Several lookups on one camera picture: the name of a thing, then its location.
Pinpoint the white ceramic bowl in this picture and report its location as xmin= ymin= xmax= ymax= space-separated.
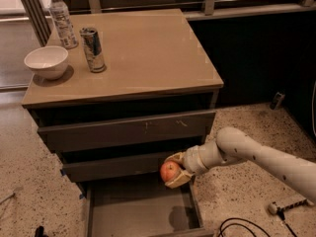
xmin=24 ymin=45 xmax=68 ymax=80

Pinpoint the silver blue drink can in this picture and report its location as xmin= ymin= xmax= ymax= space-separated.
xmin=80 ymin=28 xmax=106 ymax=73

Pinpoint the grey drawer cabinet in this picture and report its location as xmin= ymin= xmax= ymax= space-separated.
xmin=23 ymin=9 xmax=222 ymax=225

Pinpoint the clear plastic water bottle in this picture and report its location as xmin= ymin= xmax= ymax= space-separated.
xmin=48 ymin=0 xmax=78 ymax=49

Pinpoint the middle grey drawer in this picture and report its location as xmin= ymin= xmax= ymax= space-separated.
xmin=61 ymin=146 xmax=205 ymax=184

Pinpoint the small black floor device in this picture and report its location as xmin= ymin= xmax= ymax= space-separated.
xmin=270 ymin=92 xmax=285 ymax=110

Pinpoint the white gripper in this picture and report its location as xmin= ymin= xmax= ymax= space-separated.
xmin=165 ymin=146 xmax=208 ymax=189

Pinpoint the black floor cable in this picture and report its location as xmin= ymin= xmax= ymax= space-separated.
xmin=216 ymin=210 xmax=299 ymax=237

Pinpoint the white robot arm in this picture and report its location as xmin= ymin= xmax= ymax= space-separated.
xmin=165 ymin=126 xmax=316 ymax=202

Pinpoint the white power strip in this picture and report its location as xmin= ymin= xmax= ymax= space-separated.
xmin=268 ymin=194 xmax=314 ymax=215

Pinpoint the red apple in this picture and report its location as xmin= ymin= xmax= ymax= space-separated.
xmin=160 ymin=161 xmax=181 ymax=182

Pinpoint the bottom open grey drawer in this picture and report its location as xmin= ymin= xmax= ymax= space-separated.
xmin=85 ymin=173 xmax=213 ymax=237

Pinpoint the top grey drawer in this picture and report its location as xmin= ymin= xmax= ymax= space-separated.
xmin=38 ymin=111 xmax=215 ymax=152

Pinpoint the black object at bottom edge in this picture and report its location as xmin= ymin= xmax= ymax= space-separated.
xmin=35 ymin=226 xmax=46 ymax=237

